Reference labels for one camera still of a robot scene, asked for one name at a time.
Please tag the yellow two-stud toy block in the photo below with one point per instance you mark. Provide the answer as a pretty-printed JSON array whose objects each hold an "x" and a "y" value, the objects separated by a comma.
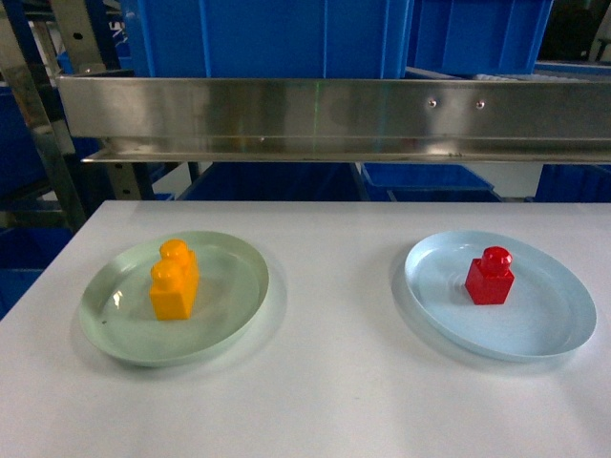
[{"x": 175, "y": 281}]

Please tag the pale green round plate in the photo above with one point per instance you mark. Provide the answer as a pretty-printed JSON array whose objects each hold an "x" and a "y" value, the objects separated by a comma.
[{"x": 117, "y": 317}]

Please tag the blue bin upper right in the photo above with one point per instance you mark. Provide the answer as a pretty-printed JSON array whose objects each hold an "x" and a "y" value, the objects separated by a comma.
[{"x": 472, "y": 37}]

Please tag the large blue plastic bin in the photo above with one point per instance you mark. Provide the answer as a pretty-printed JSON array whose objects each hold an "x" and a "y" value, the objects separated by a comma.
[{"x": 268, "y": 39}]

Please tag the pale blue round plate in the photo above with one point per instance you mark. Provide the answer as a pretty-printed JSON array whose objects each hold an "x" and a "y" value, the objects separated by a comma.
[{"x": 548, "y": 311}]

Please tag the stainless steel shelf rail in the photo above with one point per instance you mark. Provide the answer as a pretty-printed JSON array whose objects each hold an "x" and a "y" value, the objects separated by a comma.
[{"x": 339, "y": 120}]

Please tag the red one-stud toy block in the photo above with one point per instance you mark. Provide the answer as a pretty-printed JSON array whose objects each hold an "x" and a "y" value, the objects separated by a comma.
[{"x": 490, "y": 278}]

